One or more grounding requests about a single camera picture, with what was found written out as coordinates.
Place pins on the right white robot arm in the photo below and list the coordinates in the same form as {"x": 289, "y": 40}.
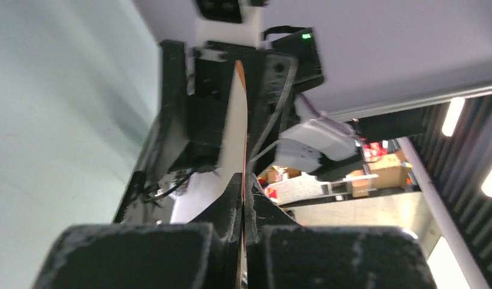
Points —
{"x": 315, "y": 144}

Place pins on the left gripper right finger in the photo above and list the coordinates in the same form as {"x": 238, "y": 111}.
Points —
{"x": 281, "y": 253}

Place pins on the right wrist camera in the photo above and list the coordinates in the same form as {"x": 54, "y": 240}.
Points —
{"x": 229, "y": 21}

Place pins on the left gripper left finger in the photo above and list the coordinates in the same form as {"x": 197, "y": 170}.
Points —
{"x": 204, "y": 253}

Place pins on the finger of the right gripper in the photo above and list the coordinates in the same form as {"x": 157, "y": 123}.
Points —
{"x": 167, "y": 136}
{"x": 277, "y": 77}

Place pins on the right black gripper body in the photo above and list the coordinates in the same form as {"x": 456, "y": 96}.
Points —
{"x": 213, "y": 66}

